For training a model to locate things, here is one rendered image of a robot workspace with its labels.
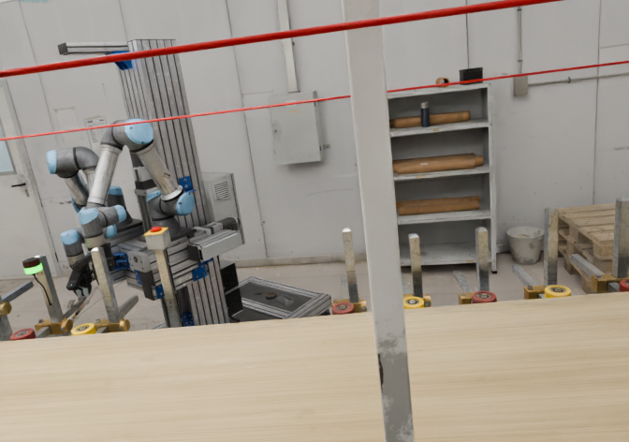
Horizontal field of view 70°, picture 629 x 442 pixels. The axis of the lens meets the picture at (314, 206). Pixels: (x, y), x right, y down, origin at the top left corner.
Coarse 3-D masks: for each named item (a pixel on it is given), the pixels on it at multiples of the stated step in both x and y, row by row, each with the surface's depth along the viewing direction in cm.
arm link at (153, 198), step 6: (156, 192) 229; (150, 198) 229; (156, 198) 228; (150, 204) 230; (156, 204) 228; (150, 210) 232; (156, 210) 229; (162, 210) 227; (156, 216) 231; (162, 216) 231
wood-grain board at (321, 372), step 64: (320, 320) 158; (448, 320) 148; (512, 320) 143; (576, 320) 139; (0, 384) 144; (64, 384) 140; (128, 384) 135; (192, 384) 132; (256, 384) 128; (320, 384) 124; (448, 384) 118; (512, 384) 115; (576, 384) 112
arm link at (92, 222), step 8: (80, 216) 184; (88, 216) 184; (96, 216) 186; (104, 216) 190; (80, 224) 185; (88, 224) 184; (96, 224) 186; (104, 224) 190; (88, 232) 185; (96, 232) 186
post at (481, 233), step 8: (480, 232) 168; (480, 240) 168; (480, 248) 169; (488, 248) 169; (480, 256) 170; (488, 256) 170; (480, 264) 171; (488, 264) 171; (480, 272) 172; (488, 272) 172; (480, 280) 173; (488, 280) 172; (480, 288) 174; (488, 288) 173
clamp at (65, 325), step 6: (66, 318) 193; (36, 324) 190; (42, 324) 189; (48, 324) 189; (54, 324) 189; (60, 324) 189; (66, 324) 190; (72, 324) 193; (36, 330) 190; (54, 330) 189; (60, 330) 189; (66, 330) 190
